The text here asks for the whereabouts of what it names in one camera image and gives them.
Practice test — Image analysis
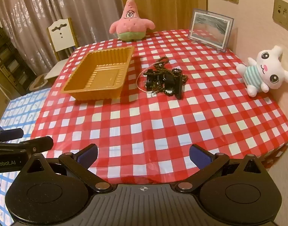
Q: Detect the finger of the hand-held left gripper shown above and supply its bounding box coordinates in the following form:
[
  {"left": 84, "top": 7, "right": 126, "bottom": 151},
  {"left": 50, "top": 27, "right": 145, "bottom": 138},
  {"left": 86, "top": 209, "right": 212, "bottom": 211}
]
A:
[
  {"left": 0, "top": 136, "right": 53, "bottom": 156},
  {"left": 0, "top": 128, "right": 24, "bottom": 142}
]

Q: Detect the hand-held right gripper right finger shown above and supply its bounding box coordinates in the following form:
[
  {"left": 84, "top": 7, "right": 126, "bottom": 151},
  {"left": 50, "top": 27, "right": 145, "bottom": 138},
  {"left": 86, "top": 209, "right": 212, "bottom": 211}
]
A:
[{"left": 175, "top": 144, "right": 268, "bottom": 192}]

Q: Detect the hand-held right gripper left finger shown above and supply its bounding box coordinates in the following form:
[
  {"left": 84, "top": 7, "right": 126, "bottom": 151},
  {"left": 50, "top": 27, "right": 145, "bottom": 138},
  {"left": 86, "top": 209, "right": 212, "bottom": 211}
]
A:
[{"left": 20, "top": 143, "right": 113, "bottom": 192}]

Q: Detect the gold plastic tray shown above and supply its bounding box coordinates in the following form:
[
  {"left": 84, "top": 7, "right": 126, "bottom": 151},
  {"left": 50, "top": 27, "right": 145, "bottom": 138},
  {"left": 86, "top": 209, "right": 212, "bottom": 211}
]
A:
[{"left": 61, "top": 46, "right": 135, "bottom": 100}]

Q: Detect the black clip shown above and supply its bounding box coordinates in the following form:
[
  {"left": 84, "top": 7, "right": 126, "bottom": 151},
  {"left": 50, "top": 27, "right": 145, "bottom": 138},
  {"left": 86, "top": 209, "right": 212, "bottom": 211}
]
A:
[{"left": 163, "top": 74, "right": 177, "bottom": 86}]

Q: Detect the white pearl necklace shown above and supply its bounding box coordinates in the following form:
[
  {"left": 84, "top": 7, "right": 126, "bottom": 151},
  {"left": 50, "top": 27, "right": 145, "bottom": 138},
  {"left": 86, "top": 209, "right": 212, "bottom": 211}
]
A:
[{"left": 137, "top": 69, "right": 159, "bottom": 93}]

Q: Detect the long wooden bead necklace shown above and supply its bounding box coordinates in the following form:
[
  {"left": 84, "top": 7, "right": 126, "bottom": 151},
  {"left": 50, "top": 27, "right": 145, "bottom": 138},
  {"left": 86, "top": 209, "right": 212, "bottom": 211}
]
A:
[{"left": 144, "top": 56, "right": 188, "bottom": 97}]

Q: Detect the blue checkered cloth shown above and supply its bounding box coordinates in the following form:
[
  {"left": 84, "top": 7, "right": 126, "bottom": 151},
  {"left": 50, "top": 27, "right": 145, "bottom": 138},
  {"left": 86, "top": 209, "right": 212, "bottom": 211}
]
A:
[{"left": 0, "top": 87, "right": 55, "bottom": 226}]

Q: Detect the woven basket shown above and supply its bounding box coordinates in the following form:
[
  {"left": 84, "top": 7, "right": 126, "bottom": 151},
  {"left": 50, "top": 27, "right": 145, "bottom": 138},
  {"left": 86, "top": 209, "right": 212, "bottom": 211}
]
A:
[{"left": 28, "top": 73, "right": 49, "bottom": 91}]

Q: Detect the dark folding step ladder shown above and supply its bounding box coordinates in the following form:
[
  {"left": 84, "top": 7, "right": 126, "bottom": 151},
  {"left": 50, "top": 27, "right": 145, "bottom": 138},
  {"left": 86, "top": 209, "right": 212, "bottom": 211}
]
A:
[{"left": 0, "top": 20, "right": 37, "bottom": 99}]

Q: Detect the white wooden chair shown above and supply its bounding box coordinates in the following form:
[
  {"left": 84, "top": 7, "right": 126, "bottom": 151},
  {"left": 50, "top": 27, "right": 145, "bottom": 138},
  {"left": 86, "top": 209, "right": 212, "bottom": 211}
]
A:
[{"left": 44, "top": 18, "right": 79, "bottom": 80}]

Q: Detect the white rabbit plush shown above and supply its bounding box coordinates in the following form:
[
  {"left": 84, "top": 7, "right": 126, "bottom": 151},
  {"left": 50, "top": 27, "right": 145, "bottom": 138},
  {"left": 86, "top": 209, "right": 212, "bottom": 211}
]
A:
[{"left": 236, "top": 45, "right": 288, "bottom": 97}]

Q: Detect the grey patterned curtain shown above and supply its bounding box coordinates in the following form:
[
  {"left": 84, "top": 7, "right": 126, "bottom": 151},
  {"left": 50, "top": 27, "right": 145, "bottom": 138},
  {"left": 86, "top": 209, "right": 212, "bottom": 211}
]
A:
[{"left": 0, "top": 0, "right": 124, "bottom": 69}]

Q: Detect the pink starfish plush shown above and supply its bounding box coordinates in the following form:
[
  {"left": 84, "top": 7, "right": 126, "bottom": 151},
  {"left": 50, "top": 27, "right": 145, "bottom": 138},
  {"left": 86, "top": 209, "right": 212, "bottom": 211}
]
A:
[{"left": 109, "top": 0, "right": 156, "bottom": 41}]

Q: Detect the ochre curtain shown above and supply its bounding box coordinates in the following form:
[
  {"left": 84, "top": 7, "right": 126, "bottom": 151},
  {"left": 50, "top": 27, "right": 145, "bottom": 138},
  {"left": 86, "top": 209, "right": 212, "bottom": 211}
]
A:
[{"left": 119, "top": 0, "right": 208, "bottom": 43}]

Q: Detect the sand art picture frame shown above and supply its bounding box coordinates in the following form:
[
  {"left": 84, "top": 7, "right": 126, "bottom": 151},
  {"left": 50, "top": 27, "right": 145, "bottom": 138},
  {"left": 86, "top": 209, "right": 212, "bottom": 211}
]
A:
[{"left": 188, "top": 8, "right": 235, "bottom": 53}]

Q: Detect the large beige wall socket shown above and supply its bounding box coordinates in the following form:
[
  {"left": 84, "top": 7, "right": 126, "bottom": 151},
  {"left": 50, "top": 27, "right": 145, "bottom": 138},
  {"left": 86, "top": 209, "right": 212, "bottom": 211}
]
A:
[{"left": 272, "top": 0, "right": 288, "bottom": 31}]

